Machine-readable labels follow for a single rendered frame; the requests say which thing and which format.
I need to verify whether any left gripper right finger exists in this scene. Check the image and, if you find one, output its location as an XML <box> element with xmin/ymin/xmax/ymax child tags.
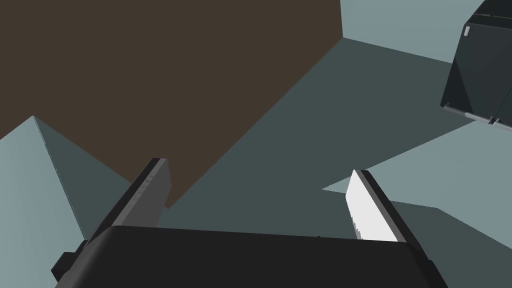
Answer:
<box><xmin>345</xmin><ymin>169</ymin><xmax>420</xmax><ymax>245</ymax></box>

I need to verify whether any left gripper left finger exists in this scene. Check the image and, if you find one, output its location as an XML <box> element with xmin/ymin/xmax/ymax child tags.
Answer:
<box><xmin>85</xmin><ymin>157</ymin><xmax>172</xmax><ymax>243</ymax></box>

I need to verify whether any dark grey cabinet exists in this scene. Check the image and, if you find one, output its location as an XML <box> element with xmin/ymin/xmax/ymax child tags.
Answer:
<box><xmin>439</xmin><ymin>0</ymin><xmax>512</xmax><ymax>130</ymax></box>

